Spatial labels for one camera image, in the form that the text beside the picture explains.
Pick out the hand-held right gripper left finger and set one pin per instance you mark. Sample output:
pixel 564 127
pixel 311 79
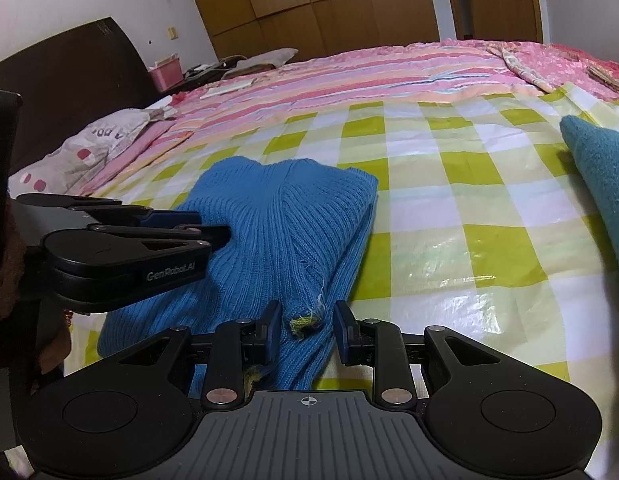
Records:
pixel 272 331

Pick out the green checkered plastic sheet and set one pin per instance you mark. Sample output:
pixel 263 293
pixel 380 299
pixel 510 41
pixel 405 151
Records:
pixel 464 240

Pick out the blue knit sweater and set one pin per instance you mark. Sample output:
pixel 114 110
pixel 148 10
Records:
pixel 279 230

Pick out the pink storage box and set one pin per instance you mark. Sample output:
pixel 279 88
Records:
pixel 165 75

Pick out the wall switch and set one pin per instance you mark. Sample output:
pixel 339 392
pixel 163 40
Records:
pixel 173 33

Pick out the white pillow with pink dots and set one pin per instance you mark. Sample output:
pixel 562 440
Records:
pixel 84 155

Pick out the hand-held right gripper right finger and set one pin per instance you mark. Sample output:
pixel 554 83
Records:
pixel 342 334

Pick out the pink floral quilt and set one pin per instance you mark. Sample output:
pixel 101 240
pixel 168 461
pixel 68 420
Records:
pixel 554 67

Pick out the white paper sheet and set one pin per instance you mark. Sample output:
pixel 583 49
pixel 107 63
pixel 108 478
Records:
pixel 227 89

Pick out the wooden door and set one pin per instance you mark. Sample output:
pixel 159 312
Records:
pixel 494 0

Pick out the dark wooden headboard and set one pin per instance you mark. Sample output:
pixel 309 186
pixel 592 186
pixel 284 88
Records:
pixel 74 75

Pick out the teal fleece cloth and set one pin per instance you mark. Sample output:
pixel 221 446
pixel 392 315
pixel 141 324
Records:
pixel 602 185

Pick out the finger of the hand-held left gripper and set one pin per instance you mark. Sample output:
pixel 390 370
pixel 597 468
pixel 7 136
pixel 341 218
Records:
pixel 172 218
pixel 217 240

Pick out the grey folded cloth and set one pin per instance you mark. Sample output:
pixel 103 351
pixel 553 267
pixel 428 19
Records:
pixel 267 59

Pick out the pink striped bed sheet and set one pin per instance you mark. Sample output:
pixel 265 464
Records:
pixel 349 75

